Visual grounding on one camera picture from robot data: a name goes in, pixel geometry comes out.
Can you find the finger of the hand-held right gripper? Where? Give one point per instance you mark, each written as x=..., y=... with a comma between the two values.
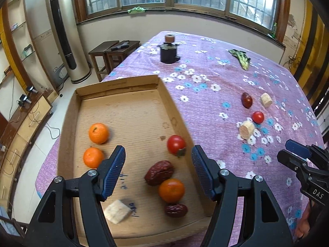
x=297, y=146
x=290, y=160

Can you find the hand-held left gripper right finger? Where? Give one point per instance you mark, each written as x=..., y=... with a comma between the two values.
x=203, y=172

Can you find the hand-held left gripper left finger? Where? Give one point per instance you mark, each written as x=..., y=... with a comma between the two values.
x=113, y=172

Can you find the orange tangerine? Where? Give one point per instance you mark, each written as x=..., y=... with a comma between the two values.
x=99, y=133
x=93, y=157
x=171, y=190

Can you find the red tomato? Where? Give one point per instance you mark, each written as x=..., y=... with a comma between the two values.
x=176, y=144
x=258, y=117

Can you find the pale sugarcane piece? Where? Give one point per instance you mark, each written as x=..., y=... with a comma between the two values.
x=246, y=130
x=117, y=211
x=266, y=100

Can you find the wrinkled red date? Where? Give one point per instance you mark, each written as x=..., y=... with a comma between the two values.
x=176, y=210
x=159, y=173

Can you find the cardboard box tray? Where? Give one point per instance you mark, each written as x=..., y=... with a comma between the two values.
x=123, y=113

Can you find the person's right hand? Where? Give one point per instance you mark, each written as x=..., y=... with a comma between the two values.
x=303, y=223

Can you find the dark red date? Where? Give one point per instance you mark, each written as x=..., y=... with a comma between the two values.
x=246, y=100

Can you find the purple floral tablecloth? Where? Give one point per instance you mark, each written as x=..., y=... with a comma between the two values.
x=205, y=95

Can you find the yellow black striped panel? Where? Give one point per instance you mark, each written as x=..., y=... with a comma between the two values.
x=311, y=56

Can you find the low wooden cabinet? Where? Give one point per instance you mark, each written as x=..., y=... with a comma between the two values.
x=23, y=133

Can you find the green leafy vegetable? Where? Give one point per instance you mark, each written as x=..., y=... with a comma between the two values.
x=241, y=58

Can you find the green bottle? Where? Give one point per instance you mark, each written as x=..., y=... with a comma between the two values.
x=274, y=30

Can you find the dark wooden stool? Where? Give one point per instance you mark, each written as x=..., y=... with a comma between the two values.
x=100, y=50
x=123, y=52

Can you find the black jar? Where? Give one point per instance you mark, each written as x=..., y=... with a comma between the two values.
x=168, y=54

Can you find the black remote control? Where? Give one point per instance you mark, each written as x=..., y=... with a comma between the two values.
x=119, y=47

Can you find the cork stopper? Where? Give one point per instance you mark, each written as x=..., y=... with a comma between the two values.
x=169, y=38

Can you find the tower air conditioner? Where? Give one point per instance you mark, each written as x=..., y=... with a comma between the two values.
x=73, y=30

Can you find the green cloth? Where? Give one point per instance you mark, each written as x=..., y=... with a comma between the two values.
x=136, y=10

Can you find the wooden wall shelf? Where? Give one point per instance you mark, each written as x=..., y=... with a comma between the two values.
x=15, y=43

